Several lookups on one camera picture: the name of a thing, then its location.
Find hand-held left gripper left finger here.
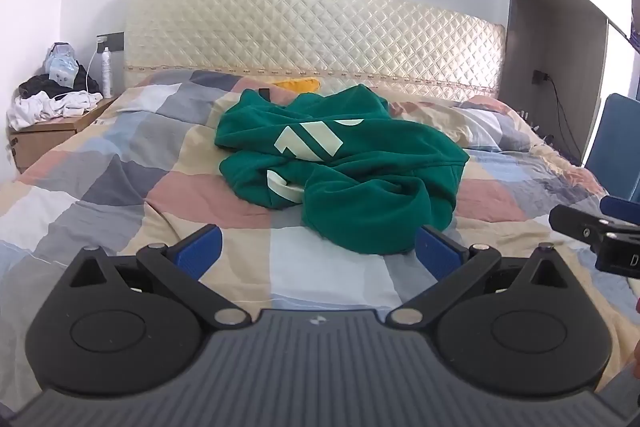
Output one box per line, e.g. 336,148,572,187
67,224,252,331

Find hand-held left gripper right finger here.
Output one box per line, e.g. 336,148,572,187
390,224,572,329

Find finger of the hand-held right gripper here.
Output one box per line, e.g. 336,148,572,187
599,196,640,228
548,204,626,258

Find green hoodie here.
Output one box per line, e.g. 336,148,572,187
215,84,471,255

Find white crumpled clothes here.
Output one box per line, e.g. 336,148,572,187
6,91,103,132

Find blue chair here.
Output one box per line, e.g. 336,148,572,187
584,93,640,202

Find patchwork checked quilt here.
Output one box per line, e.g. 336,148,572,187
0,69,640,408

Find yellow pillow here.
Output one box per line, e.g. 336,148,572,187
272,78,321,94

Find wooden nightstand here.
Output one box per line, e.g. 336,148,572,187
7,97,118,175

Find white spray bottle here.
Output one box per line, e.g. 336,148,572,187
101,48,114,99

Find blue plastic packet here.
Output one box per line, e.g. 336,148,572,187
44,43,81,88

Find black crumpled cloth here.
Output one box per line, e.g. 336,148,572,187
19,75,63,98

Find cream quilted headboard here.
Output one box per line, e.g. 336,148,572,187
124,0,506,100

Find black cable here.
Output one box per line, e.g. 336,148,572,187
547,77,583,162

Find white cable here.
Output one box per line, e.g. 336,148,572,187
82,49,103,95

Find grey wall socket plate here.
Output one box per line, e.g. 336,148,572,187
96,33,125,52

